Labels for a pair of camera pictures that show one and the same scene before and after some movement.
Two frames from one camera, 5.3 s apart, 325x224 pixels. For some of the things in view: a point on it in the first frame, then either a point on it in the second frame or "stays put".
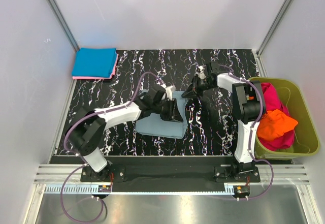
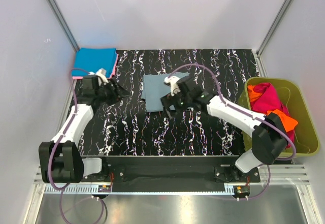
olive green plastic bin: (306, 140) stays put
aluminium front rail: (67, 179) stays put
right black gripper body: (203, 85) → (181, 102)
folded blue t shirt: (94, 62) stays put
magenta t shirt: (271, 102) stays put
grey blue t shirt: (154, 125) → (154, 88)
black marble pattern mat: (212, 128) stays put
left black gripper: (172, 113) → (119, 92)
